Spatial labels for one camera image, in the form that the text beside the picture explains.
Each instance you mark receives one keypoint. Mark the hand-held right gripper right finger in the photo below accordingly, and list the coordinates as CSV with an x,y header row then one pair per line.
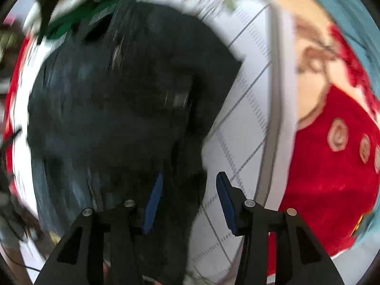
x,y
226,202

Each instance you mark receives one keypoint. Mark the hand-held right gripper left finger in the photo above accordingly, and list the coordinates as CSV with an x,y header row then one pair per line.
x,y
153,204

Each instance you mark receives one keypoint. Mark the black garment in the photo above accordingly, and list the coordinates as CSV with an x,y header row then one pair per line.
x,y
118,109

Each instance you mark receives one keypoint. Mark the white checked bed sheet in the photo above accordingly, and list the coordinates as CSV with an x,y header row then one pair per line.
x,y
252,118

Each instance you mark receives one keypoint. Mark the printed red blanket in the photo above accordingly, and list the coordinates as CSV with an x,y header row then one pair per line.
x,y
332,154

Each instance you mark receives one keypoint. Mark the green and white cloth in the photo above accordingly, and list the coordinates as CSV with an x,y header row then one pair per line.
x,y
77,14

